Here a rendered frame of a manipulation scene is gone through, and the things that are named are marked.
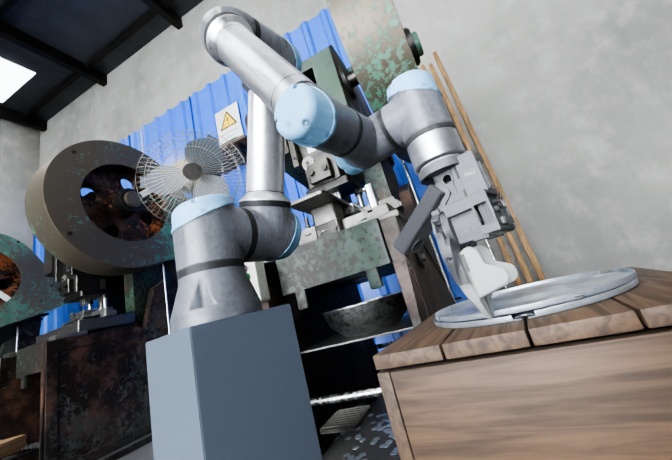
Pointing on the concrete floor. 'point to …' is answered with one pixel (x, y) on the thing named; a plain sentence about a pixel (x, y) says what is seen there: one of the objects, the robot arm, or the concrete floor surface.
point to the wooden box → (539, 383)
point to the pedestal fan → (159, 179)
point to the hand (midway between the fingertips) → (481, 308)
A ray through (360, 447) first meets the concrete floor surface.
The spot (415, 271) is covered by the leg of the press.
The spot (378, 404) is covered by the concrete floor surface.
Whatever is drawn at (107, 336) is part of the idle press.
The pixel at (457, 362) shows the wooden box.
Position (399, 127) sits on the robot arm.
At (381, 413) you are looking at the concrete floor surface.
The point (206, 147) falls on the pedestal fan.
